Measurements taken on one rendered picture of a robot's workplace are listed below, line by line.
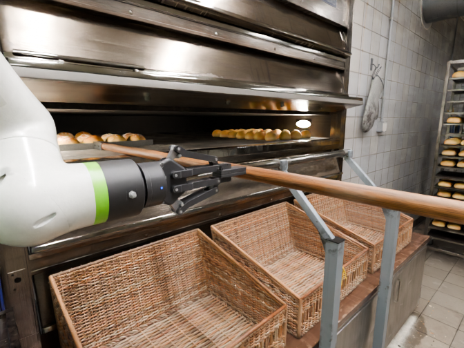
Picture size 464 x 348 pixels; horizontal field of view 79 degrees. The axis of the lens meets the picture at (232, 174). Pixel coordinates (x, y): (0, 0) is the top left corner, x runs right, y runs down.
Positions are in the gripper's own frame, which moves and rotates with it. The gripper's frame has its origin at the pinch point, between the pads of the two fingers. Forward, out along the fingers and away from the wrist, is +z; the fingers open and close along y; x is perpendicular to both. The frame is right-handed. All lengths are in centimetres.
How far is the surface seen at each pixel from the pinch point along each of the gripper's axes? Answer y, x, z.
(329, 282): 38, 5, 36
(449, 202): -0.1, 36.2, 6.5
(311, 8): -71, -55, 109
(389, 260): 48, 6, 84
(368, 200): 1.5, 26.5, 5.3
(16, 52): -26, -43, -29
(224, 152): 4, -53, 43
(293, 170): 18, -54, 96
